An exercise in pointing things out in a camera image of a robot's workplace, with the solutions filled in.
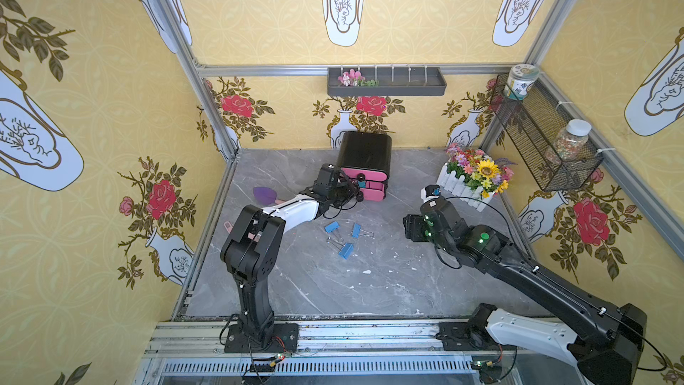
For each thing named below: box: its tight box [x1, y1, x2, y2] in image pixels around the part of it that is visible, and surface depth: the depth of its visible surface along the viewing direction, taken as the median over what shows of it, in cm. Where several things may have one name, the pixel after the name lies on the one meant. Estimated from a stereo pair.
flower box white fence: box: [436, 142, 518, 213], surface depth 96 cm
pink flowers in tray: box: [337, 68, 379, 87], surface depth 89 cm
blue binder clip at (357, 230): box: [350, 221, 375, 239], surface depth 97 cm
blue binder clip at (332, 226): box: [324, 221, 342, 234], surface depth 97 cm
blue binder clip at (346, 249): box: [325, 237, 356, 261], surface depth 92 cm
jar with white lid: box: [552, 119, 593, 162], surface depth 67 cm
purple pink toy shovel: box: [252, 186, 285, 206], surface depth 109 cm
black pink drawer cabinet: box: [336, 131, 392, 203], surface depth 99 cm
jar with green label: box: [504, 63, 540, 101], surface depth 87 cm
